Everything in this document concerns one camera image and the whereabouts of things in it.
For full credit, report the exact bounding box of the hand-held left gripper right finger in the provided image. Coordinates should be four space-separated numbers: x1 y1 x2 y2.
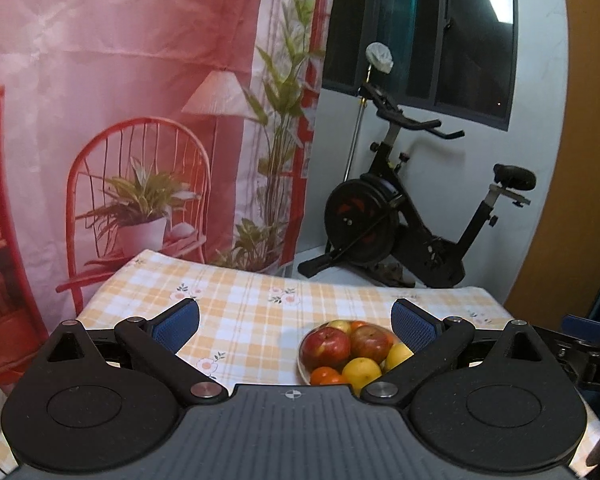
361 297 561 408

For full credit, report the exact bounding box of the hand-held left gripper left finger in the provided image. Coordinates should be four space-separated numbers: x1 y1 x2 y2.
25 297 229 408

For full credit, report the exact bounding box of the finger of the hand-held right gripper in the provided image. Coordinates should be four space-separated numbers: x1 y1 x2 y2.
562 314 600 343

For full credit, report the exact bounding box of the yellow lemon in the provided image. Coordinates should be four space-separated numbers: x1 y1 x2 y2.
384 342 415 373
341 357 383 395

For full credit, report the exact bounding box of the red apple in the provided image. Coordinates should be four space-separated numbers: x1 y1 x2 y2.
301 327 352 372
350 325 395 363

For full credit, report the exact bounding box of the cream round plate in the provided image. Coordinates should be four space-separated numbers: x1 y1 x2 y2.
297 320 403 386

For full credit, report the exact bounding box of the checked floral tablecloth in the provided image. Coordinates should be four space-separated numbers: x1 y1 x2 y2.
0 249 600 476

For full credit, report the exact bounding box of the black exercise bike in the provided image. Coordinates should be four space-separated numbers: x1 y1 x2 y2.
298 82 537 289

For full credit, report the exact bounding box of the wooden door panel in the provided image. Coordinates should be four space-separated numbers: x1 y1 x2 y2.
502 0 600 321

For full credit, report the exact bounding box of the metal pole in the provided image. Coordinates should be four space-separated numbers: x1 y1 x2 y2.
344 72 371 181

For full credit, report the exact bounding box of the white cap on pole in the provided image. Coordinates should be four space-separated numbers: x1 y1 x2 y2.
366 42 395 73

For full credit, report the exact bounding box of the printed pink backdrop cloth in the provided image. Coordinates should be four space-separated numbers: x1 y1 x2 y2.
0 0 341 391

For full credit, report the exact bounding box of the dark window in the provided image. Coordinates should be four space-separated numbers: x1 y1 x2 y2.
322 0 518 132

